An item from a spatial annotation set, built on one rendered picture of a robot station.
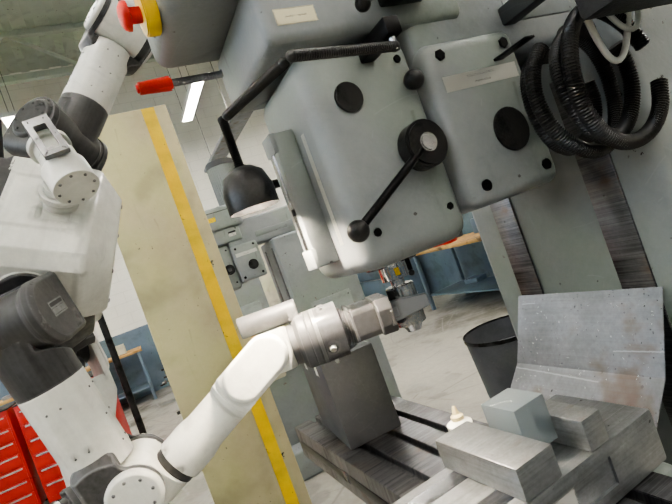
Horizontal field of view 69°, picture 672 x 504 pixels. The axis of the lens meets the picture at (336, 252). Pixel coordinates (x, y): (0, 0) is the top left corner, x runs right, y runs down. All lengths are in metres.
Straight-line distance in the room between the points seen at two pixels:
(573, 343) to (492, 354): 1.65
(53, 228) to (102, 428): 0.31
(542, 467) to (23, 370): 0.65
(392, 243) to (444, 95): 0.24
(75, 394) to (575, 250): 0.87
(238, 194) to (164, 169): 1.86
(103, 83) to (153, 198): 1.39
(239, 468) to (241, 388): 1.82
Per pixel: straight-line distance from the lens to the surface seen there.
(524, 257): 1.10
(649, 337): 0.96
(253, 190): 0.66
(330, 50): 0.62
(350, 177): 0.67
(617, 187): 0.93
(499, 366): 2.70
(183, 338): 2.42
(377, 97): 0.73
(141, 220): 2.45
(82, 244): 0.85
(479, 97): 0.81
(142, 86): 0.86
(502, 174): 0.79
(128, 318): 9.69
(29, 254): 0.84
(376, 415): 1.07
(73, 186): 0.82
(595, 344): 1.02
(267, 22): 0.70
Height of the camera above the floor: 1.36
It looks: 1 degrees down
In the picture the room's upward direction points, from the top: 20 degrees counter-clockwise
